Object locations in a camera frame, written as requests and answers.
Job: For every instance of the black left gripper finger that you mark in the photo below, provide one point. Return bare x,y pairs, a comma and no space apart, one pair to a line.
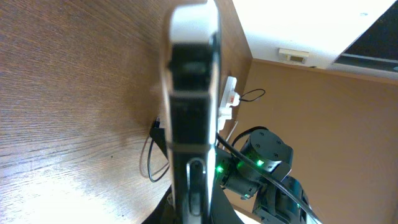
222,212

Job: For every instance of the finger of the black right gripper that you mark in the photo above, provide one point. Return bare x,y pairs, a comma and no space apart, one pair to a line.
158,135

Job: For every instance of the black smartphone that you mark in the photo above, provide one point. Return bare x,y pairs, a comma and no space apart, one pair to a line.
190,67

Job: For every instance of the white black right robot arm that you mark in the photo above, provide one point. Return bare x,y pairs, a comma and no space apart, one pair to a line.
260,169

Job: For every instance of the white usb charger adapter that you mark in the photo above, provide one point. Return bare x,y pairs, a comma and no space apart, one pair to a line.
233,99

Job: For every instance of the white power strip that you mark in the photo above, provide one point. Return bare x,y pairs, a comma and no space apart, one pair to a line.
225,111

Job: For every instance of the dark ceiling window panel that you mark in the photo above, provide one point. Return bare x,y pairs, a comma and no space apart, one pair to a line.
377,47

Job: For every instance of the white wall control panel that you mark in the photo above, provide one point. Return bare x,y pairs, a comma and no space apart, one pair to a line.
292,56

